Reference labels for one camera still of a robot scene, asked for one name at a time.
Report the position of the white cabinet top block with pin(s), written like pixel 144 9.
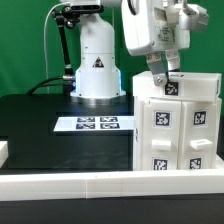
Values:
pixel 187 86

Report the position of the white cabinet door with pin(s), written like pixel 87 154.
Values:
pixel 198 134
pixel 160 134

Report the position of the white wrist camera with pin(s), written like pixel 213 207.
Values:
pixel 187 16

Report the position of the white cabinet body box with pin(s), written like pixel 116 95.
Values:
pixel 138 127

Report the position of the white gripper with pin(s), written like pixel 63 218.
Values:
pixel 146 30

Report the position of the white marker base sheet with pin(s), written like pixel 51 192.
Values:
pixel 94 123

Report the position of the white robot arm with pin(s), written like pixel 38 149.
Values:
pixel 98 79

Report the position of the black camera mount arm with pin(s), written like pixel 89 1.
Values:
pixel 65 40

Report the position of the white obstacle fence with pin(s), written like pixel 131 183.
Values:
pixel 112 184

